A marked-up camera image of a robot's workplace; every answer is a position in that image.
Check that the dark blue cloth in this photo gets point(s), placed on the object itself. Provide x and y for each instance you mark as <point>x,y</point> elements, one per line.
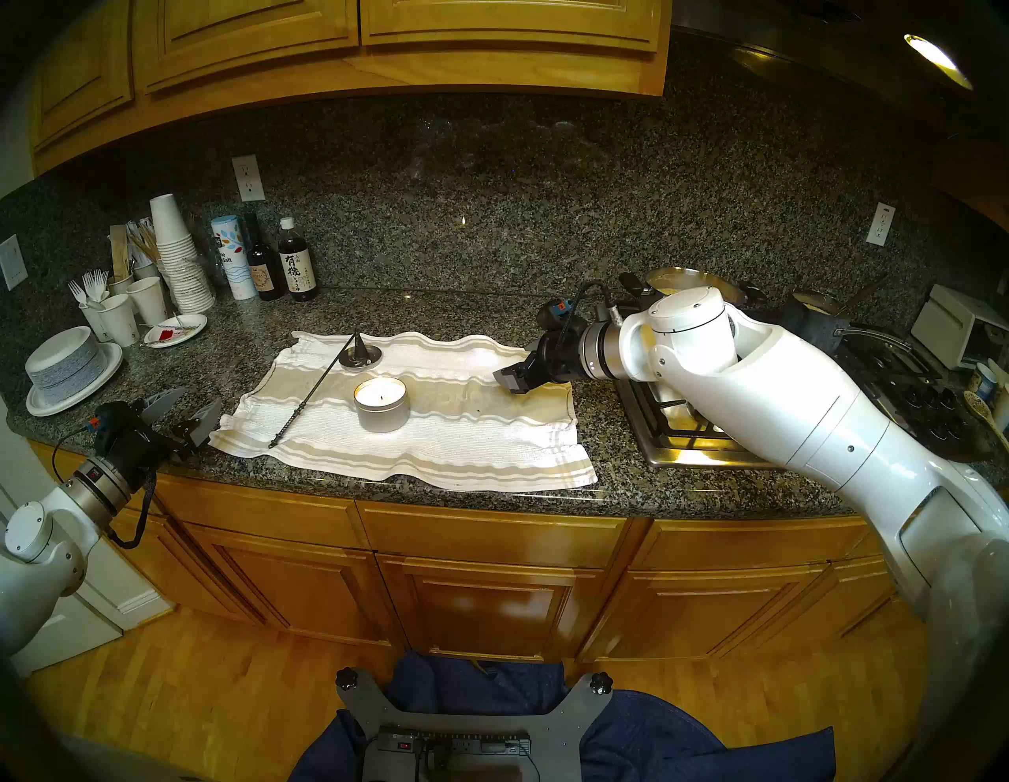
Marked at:
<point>670,741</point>

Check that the range hood lamp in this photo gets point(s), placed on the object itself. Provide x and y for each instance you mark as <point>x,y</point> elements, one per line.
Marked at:
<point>934,57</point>

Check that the wooden spoon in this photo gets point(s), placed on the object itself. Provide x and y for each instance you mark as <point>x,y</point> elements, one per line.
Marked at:
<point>981,406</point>

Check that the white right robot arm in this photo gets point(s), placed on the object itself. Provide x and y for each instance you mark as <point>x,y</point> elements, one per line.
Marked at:
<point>788,394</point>

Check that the stainless steel pan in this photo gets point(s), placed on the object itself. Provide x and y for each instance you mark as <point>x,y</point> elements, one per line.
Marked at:
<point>694,280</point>

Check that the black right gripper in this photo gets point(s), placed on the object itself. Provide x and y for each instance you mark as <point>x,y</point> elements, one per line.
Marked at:
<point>556,359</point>

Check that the silver tin lid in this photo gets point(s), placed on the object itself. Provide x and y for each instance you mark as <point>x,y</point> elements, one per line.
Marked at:
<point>374,356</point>

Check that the black metal candle snuffer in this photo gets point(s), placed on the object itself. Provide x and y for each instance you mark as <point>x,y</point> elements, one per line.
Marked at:
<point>359,351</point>

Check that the white panel door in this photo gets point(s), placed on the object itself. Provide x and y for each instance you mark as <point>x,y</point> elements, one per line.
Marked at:
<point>118,591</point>

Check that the white blue salt canister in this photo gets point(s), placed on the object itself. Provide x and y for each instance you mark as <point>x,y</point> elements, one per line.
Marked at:
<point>235,260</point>

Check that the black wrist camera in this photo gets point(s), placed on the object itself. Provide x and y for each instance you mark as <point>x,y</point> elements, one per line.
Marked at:
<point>554,315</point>
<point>114,416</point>

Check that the white plastic fork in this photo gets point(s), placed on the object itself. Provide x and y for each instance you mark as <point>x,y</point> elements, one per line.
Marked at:
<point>77,292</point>
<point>102,284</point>
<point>91,285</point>

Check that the wooden wall cabinet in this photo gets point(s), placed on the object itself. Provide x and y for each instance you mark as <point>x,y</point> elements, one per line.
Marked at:
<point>315,47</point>

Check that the small white plate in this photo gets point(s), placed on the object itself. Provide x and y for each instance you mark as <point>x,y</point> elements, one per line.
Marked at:
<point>189,323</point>

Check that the white light switch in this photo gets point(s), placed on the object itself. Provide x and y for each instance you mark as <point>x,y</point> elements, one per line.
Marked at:
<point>13,262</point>

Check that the stack of grey paper plates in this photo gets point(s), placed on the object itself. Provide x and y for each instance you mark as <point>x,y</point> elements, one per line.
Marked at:
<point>65,366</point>

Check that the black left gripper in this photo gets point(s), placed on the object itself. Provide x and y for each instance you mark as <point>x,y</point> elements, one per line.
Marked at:
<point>150,449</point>

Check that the silver tin candle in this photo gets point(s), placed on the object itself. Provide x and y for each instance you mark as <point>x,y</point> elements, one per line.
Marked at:
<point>381,410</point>

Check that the stack of white paper cups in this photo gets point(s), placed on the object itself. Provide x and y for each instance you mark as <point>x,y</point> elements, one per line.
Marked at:
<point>185,268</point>

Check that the blue white cup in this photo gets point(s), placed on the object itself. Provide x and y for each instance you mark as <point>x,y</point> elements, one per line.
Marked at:
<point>982,382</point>

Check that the white toaster oven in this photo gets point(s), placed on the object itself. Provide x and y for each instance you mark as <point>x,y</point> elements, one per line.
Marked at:
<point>946,327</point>

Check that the bamboo chopsticks bundle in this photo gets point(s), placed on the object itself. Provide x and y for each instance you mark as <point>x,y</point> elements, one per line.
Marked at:
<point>146,243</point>

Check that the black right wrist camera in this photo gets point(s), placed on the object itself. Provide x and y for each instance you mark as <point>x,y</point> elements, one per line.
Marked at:
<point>554,315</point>

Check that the steel gas stove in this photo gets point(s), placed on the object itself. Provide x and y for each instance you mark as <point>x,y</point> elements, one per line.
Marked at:
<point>678,433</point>

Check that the white paper cup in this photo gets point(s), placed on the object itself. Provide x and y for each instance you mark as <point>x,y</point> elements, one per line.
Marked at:
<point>120,285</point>
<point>120,322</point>
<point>147,270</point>
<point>93,319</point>
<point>148,301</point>

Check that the wooden base cabinet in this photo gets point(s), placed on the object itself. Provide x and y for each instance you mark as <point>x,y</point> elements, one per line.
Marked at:
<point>489,583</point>

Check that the black base knob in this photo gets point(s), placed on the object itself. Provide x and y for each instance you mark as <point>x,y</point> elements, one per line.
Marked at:
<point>347,679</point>
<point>601,683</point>

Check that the large white plate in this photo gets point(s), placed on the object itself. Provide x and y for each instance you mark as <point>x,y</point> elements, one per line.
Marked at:
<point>110,366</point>

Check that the dark glass bottle beige label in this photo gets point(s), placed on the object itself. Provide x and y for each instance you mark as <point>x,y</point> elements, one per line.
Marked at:
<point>264,276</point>

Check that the white beige striped towel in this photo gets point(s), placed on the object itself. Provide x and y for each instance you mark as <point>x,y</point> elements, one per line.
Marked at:
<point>473,426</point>

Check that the dark cooking pot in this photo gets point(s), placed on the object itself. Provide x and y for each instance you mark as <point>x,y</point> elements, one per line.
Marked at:
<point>812,323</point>

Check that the dark range hood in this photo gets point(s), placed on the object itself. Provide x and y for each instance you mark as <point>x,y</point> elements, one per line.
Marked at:
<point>788,39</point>

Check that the soy sauce bottle white label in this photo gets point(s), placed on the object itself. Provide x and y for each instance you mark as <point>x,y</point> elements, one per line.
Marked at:
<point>299,272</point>

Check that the flat wooden sticks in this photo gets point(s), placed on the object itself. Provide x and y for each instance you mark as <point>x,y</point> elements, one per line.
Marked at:
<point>119,252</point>

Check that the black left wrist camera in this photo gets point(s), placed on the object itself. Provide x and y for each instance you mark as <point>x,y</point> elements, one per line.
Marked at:
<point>114,416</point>

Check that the white wall outlet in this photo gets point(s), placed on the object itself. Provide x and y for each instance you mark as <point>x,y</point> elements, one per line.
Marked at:
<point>248,178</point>
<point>880,225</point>

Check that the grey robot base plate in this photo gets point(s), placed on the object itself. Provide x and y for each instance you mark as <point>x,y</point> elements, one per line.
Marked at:
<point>567,725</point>

